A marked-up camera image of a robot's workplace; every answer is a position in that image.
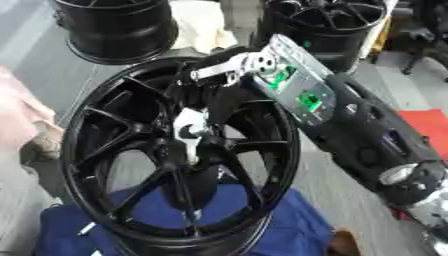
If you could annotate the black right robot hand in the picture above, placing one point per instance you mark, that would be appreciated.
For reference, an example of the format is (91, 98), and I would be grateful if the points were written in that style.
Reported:
(224, 100)

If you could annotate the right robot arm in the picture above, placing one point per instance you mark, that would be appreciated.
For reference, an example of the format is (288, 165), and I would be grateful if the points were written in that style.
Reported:
(350, 126)

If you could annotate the black spoked wheel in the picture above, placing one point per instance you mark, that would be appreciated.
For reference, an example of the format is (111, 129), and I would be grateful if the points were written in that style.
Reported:
(131, 128)

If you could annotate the black wheel rim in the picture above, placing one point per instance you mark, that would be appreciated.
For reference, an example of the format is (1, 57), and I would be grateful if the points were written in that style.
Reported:
(116, 30)
(326, 30)

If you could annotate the cream fabric sheet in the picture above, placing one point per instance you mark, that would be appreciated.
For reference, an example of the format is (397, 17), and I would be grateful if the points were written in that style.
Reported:
(201, 26)

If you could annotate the brown object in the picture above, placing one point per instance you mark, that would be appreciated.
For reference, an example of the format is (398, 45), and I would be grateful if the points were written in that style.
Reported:
(343, 244)

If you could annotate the pink fabric bundle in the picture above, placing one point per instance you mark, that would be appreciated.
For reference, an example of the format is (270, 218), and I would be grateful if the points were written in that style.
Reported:
(20, 120)

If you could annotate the red mat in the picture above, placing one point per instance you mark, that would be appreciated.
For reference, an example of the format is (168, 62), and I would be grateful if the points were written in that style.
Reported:
(429, 128)

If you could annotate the black office chair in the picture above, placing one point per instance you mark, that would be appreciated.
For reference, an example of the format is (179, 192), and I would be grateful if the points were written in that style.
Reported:
(429, 36)

